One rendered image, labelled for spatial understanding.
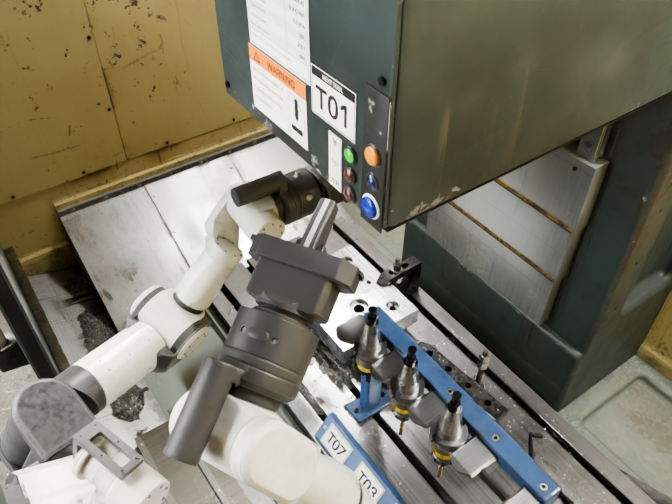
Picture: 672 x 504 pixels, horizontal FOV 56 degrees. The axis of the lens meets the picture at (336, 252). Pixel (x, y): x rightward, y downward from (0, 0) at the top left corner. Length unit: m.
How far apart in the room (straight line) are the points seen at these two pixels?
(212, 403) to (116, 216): 1.66
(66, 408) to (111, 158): 1.25
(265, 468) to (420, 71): 0.44
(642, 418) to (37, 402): 1.61
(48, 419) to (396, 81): 0.70
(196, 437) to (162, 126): 1.68
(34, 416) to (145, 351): 0.22
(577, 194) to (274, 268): 0.93
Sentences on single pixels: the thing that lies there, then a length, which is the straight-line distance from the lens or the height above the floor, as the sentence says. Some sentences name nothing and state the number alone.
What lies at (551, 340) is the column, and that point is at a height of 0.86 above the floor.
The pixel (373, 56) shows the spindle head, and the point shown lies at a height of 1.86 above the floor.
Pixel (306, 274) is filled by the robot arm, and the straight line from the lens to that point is 0.63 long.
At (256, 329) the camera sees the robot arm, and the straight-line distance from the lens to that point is 0.61.
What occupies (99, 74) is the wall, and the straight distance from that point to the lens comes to 2.05.
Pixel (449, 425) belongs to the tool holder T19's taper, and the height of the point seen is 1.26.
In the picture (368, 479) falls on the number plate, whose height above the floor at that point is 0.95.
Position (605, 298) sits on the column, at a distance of 1.60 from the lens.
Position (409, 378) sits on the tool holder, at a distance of 1.12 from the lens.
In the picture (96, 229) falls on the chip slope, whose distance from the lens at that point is 2.20.
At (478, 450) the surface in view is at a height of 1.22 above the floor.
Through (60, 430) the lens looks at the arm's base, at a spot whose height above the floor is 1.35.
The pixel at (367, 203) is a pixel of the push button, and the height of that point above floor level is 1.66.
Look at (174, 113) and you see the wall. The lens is 2.19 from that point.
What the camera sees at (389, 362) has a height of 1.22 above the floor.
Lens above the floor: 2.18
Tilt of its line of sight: 44 degrees down
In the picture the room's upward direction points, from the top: straight up
